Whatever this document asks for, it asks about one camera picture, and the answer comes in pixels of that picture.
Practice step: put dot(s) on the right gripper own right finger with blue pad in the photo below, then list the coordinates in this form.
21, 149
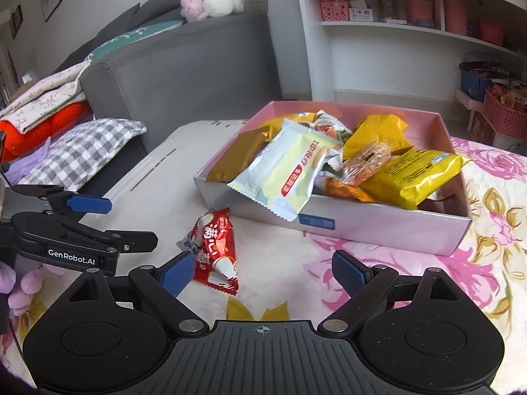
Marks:
368, 289

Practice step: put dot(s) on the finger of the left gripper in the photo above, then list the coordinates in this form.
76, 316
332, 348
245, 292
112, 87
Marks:
54, 199
121, 241

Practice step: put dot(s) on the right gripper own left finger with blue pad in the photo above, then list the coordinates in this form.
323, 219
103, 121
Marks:
155, 292

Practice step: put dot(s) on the orange white snack packet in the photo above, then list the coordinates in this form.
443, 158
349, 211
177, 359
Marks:
336, 188

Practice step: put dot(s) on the pale yellow white packet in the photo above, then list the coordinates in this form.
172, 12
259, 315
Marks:
281, 178

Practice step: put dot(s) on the large yellow snack bag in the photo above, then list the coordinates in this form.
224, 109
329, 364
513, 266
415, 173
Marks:
384, 128

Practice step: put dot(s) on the gold bar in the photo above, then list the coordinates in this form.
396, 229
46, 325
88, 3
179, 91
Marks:
240, 154

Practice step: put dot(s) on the pink biscuit packet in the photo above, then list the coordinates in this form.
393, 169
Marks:
365, 163

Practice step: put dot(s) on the left hand purple glove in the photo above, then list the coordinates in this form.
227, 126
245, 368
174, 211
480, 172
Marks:
21, 285

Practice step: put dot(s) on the grey checkered pillow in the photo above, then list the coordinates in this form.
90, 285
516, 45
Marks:
79, 154

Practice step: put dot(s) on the small red snack packet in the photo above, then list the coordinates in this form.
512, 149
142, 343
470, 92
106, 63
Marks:
212, 242

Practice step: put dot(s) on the floral pink tablecloth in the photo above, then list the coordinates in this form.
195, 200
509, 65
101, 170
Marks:
285, 273

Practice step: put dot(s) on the orange folded blanket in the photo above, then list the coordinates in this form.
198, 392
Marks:
20, 144

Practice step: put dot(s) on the pink cardboard box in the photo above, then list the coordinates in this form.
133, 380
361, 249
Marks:
438, 229

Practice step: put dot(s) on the floral folded blanket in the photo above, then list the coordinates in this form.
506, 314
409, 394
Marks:
46, 98

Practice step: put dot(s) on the teal cushion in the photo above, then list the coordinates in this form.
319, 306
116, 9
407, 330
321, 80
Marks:
131, 37

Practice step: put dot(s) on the grey sofa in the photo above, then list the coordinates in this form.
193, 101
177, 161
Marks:
218, 68

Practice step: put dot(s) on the pink plastic basket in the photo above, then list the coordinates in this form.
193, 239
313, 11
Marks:
505, 120

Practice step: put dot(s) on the blue storage bin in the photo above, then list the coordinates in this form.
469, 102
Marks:
477, 77

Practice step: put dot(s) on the pink white plush toy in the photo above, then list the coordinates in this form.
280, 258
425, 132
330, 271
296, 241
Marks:
194, 10

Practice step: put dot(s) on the white shelf unit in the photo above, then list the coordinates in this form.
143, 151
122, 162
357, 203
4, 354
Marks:
394, 51

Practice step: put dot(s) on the small pink shelf basket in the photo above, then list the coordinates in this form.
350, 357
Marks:
335, 11

